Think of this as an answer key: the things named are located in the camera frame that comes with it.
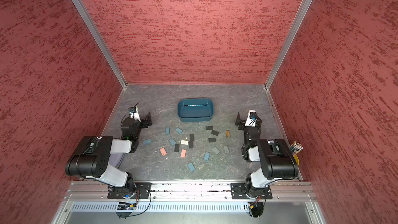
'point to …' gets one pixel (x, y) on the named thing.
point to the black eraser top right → (209, 127)
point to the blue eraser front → (191, 166)
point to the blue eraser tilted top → (179, 130)
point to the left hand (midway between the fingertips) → (142, 116)
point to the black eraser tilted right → (215, 132)
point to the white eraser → (183, 142)
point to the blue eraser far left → (147, 141)
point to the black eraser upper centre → (191, 136)
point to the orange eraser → (227, 134)
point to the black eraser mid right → (211, 140)
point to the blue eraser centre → (172, 141)
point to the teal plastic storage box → (194, 110)
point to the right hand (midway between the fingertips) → (246, 114)
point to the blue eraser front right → (207, 156)
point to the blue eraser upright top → (167, 130)
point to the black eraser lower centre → (190, 143)
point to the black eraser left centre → (176, 148)
